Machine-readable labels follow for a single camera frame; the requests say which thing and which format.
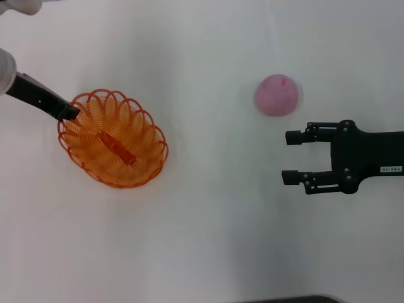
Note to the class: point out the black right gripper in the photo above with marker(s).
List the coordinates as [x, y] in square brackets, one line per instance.
[369, 156]

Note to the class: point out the pink peach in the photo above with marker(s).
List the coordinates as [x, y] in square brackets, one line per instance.
[276, 96]

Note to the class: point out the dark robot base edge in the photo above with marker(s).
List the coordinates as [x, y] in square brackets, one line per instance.
[293, 299]

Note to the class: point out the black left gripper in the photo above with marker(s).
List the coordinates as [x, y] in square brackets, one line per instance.
[38, 94]

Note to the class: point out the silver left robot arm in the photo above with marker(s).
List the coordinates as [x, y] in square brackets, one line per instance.
[5, 74]

